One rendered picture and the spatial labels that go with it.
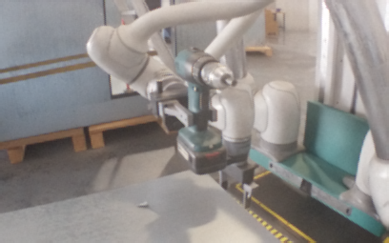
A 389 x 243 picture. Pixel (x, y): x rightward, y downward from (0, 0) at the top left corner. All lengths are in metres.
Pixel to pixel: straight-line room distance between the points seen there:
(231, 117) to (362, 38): 0.46
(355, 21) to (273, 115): 0.64
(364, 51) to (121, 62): 0.57
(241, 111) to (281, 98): 0.29
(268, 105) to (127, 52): 0.58
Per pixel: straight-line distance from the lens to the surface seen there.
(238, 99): 0.85
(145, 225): 0.61
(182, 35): 2.54
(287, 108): 1.11
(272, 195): 1.26
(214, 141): 0.60
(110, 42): 0.78
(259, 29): 6.70
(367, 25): 0.58
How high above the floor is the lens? 1.05
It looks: 22 degrees down
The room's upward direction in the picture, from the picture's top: 2 degrees counter-clockwise
